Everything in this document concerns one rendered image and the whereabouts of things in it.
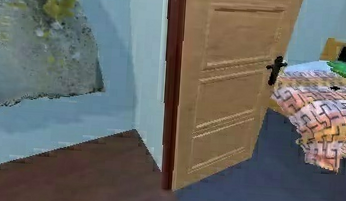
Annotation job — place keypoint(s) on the bed with patterned blanket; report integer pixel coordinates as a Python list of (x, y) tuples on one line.
[(327, 114)]

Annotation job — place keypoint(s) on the grey and yellow wall picture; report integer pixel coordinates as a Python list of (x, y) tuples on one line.
[(34, 50)]

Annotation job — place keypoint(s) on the light wooden room door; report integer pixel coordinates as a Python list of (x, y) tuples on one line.
[(228, 92)]

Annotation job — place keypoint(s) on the small black object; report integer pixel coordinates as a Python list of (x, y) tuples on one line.
[(334, 88)]

